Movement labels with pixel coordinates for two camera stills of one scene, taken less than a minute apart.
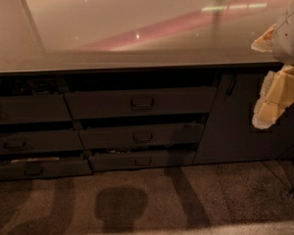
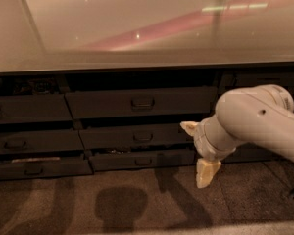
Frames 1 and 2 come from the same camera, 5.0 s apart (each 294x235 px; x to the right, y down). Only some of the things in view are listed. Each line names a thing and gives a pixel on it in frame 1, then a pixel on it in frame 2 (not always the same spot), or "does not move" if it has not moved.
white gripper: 290,38 → 202,140
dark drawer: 34,108 does not move
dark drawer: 30,168 does not move
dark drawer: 36,141 does not move
